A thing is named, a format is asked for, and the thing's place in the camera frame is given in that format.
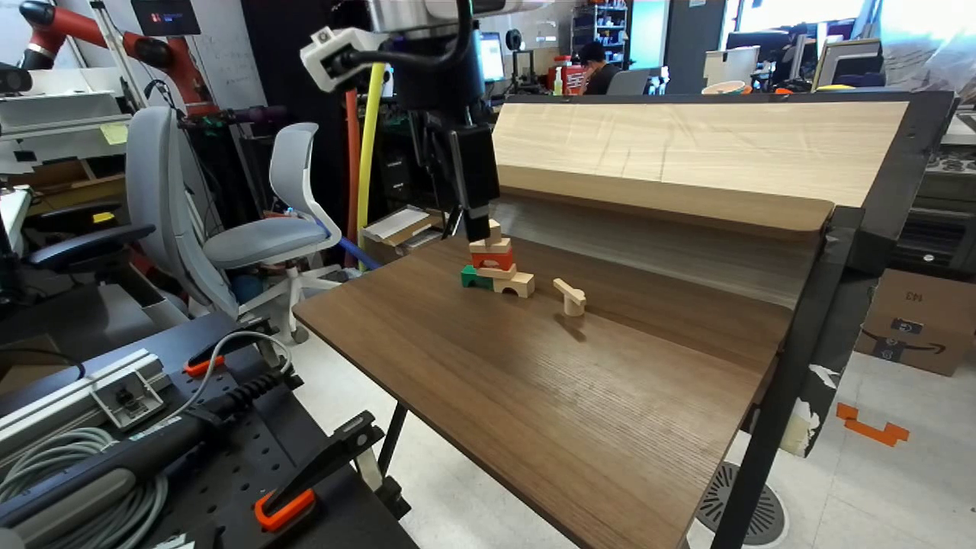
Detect black perforated workbench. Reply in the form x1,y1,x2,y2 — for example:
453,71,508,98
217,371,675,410
0,309,421,549

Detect flat wooden plank block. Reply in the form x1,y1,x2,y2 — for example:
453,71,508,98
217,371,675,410
549,274,593,309

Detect silver aluminium rail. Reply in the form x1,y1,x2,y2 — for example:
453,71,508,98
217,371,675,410
0,343,174,452

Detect orange pole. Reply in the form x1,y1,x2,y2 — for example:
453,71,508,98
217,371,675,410
341,86,366,244

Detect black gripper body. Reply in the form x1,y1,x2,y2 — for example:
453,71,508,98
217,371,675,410
445,123,503,217

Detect grey cable bundle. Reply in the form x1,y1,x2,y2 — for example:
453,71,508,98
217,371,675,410
0,420,174,549

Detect stack of flat boxes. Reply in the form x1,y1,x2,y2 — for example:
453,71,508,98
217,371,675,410
360,203,451,264

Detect round metal floor drain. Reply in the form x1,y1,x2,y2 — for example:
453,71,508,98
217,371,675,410
691,460,793,549

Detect red wooden block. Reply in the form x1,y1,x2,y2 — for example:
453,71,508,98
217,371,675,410
467,246,517,274

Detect light wooden desk shelf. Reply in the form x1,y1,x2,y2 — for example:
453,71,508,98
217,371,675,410
492,94,916,237

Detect brown cardboard box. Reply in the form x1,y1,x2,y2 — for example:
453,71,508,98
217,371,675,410
851,264,976,380

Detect dark computer monitor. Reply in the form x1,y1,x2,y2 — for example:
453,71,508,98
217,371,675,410
810,37,888,92

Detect small orange clamp handle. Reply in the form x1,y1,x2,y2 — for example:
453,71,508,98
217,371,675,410
180,351,232,380

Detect black metal desk frame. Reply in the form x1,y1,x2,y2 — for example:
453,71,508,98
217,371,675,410
697,88,962,549

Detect plain wooden arch block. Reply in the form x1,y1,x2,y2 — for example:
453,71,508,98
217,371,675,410
492,267,541,303

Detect grey high-back office chair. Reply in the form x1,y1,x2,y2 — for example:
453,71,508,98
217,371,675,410
26,102,247,319

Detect black clamp with orange trigger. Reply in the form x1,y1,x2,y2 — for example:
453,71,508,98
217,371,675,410
250,409,386,536

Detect person in dark clothes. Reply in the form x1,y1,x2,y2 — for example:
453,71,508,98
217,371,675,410
563,37,616,100

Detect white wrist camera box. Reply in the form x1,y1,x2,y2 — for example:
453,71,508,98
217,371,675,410
298,25,391,94

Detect yellow pole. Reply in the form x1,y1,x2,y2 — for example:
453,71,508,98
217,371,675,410
355,57,391,246

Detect thin white cable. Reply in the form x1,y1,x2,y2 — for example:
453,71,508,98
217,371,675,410
164,327,297,420

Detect green wooden block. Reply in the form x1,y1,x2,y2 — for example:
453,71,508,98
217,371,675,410
458,263,497,293

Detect grey low-back office chair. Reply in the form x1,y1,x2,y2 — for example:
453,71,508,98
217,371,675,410
201,118,348,347

